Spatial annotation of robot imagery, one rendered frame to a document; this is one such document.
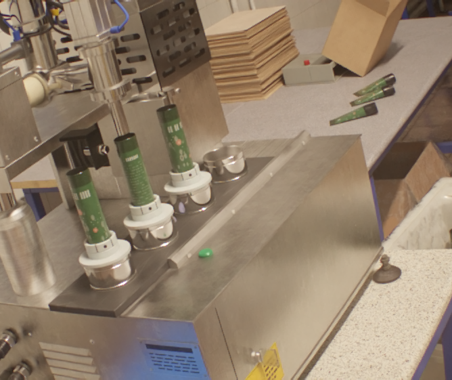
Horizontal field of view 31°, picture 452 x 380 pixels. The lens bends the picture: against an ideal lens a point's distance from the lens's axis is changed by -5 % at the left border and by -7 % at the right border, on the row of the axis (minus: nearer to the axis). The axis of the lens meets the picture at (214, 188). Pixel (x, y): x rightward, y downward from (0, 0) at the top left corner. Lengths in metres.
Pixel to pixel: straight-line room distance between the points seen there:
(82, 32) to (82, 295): 0.35
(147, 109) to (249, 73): 1.50
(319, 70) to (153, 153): 1.55
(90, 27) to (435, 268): 0.79
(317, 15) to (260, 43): 2.46
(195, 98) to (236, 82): 1.44
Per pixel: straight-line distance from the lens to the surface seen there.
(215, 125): 1.46
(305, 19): 5.15
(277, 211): 1.24
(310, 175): 1.34
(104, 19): 1.12
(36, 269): 1.20
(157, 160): 1.37
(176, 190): 1.26
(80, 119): 1.24
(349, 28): 2.81
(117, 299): 1.09
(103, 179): 1.47
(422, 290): 1.49
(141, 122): 1.36
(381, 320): 1.43
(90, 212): 1.09
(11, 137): 1.13
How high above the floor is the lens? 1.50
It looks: 20 degrees down
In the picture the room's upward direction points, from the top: 16 degrees counter-clockwise
